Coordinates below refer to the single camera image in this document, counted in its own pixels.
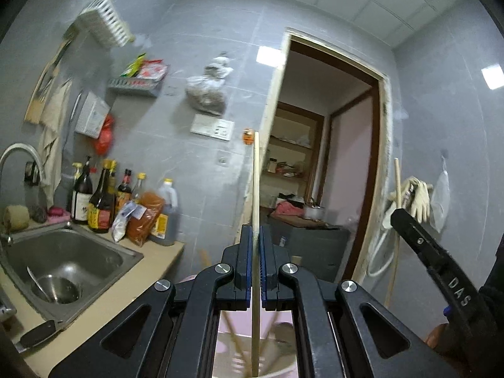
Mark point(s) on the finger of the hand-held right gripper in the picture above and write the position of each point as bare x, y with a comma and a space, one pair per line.
413, 236

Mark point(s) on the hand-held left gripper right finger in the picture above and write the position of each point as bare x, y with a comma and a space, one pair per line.
264, 275

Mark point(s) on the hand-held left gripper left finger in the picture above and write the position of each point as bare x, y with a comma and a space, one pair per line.
246, 275

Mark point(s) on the pale pink utensil holder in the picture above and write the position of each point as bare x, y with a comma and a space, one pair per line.
232, 366

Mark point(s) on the wooden chopstick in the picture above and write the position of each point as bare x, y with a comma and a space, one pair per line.
256, 181

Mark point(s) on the person's right forearm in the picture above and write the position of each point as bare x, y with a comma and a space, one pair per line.
495, 303

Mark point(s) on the person's right hand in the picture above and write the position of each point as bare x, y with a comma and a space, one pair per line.
439, 334

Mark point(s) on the beige rubber gloves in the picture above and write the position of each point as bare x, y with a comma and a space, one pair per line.
417, 197

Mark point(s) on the hanging clear plastic bag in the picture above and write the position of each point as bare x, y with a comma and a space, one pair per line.
441, 201

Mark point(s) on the grey cabinet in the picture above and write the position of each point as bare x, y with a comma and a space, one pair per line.
315, 248

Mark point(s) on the pink cloth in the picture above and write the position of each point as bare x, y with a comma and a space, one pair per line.
187, 278

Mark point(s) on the red cloth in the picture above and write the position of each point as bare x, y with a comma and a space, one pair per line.
288, 208

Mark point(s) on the small metal pot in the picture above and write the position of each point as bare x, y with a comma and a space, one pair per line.
314, 212

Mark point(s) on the large oil jug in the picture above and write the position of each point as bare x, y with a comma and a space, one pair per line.
167, 220

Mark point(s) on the orange chili powder bag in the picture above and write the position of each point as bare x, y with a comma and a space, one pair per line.
143, 220

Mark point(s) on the small white plastic bag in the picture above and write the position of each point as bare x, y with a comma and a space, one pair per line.
124, 224

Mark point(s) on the wooden shelf unit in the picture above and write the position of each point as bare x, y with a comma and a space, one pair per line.
289, 143

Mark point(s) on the clear bottle yellow cap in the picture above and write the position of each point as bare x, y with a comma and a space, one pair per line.
138, 187

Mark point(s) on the red label dark bottle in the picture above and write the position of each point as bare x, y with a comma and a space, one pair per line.
124, 189

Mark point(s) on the steel sink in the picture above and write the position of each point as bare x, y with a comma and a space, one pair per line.
90, 252

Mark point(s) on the dark soy sauce bottle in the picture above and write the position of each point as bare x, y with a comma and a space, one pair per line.
100, 212

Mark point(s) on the yellow cap sauce bottle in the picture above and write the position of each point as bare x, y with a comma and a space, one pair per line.
112, 177

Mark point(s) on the clear bag of dried goods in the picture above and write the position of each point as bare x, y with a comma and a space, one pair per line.
206, 94

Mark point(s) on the metal bowl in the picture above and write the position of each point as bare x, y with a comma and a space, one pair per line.
59, 289

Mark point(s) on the pink sponge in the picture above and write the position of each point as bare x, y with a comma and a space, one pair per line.
59, 214

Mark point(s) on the red plastic bag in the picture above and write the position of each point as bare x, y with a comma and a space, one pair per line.
104, 138

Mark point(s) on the metal ladle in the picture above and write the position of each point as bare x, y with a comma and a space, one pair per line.
37, 281

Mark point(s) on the dark scouring pad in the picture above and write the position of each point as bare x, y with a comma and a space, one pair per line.
39, 213

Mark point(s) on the red packet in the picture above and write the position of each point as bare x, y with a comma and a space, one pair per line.
152, 71

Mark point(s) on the loofah sponge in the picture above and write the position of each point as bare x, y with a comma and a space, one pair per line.
16, 217

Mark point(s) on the yellow packet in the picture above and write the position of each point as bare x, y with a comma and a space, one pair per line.
133, 67

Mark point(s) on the black faucet attachment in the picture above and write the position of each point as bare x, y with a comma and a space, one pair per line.
31, 173

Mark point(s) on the beige hanging towel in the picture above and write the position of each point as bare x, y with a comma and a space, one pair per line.
53, 134

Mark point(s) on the metal faucet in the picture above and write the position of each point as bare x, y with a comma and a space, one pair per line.
19, 150

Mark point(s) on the wooden door frame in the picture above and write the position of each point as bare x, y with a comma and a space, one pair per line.
378, 165

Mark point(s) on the orange wall hook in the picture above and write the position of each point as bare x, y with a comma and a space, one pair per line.
248, 137

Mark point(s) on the white wall switch socket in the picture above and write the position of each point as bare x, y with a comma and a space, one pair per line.
212, 127

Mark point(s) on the grey wall basket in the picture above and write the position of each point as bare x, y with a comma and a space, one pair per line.
134, 88

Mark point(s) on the white wall box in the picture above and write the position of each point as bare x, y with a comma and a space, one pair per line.
92, 116

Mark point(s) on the white wall basket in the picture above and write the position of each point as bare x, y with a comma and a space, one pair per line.
104, 23

